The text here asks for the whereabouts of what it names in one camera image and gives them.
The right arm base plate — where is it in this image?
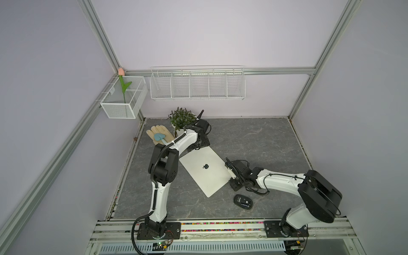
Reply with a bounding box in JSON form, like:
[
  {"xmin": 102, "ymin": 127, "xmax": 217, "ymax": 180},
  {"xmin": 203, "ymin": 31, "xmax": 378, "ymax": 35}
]
[{"xmin": 264, "ymin": 220, "xmax": 309, "ymax": 238}]

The blue garden trowel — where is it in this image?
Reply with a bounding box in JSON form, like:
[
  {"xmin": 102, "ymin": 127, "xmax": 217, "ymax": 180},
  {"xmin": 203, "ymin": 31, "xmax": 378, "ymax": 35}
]
[{"xmin": 154, "ymin": 133, "xmax": 167, "ymax": 144}]

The pink artificial tulip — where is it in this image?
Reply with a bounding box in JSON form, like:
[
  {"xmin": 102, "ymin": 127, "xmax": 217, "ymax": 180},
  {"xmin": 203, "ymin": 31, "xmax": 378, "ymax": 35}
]
[{"xmin": 118, "ymin": 67, "xmax": 132, "ymax": 104}]

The aluminium front rail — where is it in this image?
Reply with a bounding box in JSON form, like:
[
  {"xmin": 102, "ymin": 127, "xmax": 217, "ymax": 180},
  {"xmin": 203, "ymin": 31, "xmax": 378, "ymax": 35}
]
[{"xmin": 85, "ymin": 218, "xmax": 365, "ymax": 255}]

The black wireless mouse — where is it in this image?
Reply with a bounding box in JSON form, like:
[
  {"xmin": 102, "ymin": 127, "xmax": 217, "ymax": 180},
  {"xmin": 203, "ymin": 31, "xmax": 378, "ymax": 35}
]
[{"xmin": 233, "ymin": 194, "xmax": 254, "ymax": 210}]

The potted green plant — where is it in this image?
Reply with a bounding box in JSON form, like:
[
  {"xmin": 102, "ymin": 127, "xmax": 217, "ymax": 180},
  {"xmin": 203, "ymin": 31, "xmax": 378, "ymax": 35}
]
[{"xmin": 169, "ymin": 107, "xmax": 197, "ymax": 138}]

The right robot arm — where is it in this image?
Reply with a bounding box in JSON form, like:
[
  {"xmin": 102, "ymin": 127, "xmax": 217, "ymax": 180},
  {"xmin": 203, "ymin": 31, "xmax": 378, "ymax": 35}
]
[{"xmin": 225, "ymin": 160, "xmax": 343, "ymax": 238}]

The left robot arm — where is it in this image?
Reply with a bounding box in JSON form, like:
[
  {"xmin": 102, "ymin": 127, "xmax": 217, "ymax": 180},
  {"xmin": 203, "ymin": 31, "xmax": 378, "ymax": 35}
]
[{"xmin": 131, "ymin": 110, "xmax": 210, "ymax": 255}]

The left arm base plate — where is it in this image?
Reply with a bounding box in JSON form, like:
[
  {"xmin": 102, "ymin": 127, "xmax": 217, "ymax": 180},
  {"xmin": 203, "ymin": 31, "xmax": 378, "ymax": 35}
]
[{"xmin": 137, "ymin": 222, "xmax": 181, "ymax": 240}]

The white mesh wall box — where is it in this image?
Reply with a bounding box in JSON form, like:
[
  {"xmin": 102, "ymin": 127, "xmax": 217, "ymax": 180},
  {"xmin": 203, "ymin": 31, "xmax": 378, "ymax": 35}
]
[{"xmin": 100, "ymin": 75, "xmax": 148, "ymax": 120}]

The beige work glove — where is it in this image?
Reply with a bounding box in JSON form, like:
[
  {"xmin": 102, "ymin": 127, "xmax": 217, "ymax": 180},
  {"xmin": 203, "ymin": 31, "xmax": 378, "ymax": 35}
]
[{"xmin": 146, "ymin": 125, "xmax": 175, "ymax": 145}]

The white wire shelf basket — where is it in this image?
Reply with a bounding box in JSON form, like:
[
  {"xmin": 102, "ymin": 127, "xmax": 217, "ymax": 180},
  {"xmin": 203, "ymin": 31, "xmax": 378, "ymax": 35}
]
[{"xmin": 150, "ymin": 65, "xmax": 246, "ymax": 101}]

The silver laptop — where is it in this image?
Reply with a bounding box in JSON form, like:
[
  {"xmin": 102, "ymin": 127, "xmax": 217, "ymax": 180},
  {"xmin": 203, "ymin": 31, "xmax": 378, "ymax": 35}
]
[{"xmin": 180, "ymin": 147, "xmax": 231, "ymax": 198}]

